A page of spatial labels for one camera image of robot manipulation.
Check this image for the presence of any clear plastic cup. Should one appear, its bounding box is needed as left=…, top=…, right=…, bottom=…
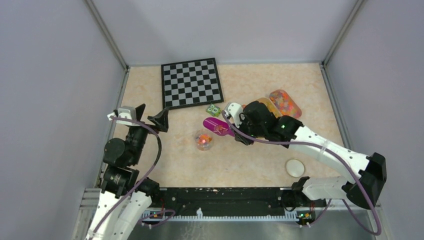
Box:
left=194, top=129, right=214, bottom=151

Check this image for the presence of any tray with yellow gummy candies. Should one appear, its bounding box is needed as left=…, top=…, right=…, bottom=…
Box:
left=257, top=97, right=282, bottom=118

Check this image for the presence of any black white chessboard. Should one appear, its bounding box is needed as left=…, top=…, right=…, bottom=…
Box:
left=160, top=57, right=225, bottom=110

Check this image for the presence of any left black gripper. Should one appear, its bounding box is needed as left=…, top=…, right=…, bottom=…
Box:
left=126, top=103, right=169, bottom=165

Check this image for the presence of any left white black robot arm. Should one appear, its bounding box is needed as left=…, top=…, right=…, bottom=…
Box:
left=85, top=104, right=169, bottom=240

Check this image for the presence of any magenta plastic scoop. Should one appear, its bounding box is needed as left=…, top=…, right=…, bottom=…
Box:
left=202, top=117, right=235, bottom=138

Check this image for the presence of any white round lid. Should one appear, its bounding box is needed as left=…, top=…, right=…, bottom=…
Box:
left=285, top=159, right=305, bottom=178

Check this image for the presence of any purple cable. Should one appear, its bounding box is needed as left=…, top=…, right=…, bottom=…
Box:
left=86, top=115, right=176, bottom=240
left=221, top=110, right=383, bottom=237

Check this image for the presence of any green owl toy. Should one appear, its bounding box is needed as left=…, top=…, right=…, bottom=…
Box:
left=206, top=103, right=222, bottom=117

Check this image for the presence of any tray with mixed colourful candies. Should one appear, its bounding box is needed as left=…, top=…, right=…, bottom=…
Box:
left=269, top=89, right=302, bottom=119

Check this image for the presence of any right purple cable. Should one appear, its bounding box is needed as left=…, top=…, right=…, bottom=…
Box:
left=221, top=110, right=383, bottom=237

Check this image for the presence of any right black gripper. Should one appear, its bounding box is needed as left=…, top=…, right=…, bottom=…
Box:
left=230, top=113, right=266, bottom=145

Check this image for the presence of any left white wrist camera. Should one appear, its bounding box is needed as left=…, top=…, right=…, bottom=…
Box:
left=107, top=103, right=146, bottom=127

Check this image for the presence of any pink lollipop candy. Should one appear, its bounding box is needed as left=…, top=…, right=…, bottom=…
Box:
left=214, top=125, right=226, bottom=135

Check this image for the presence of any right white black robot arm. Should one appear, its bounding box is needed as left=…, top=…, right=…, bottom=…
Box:
left=225, top=101, right=387, bottom=210

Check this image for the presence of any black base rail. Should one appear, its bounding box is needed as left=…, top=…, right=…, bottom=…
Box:
left=142, top=187, right=327, bottom=219

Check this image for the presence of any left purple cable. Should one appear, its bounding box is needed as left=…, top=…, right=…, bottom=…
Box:
left=86, top=115, right=176, bottom=240

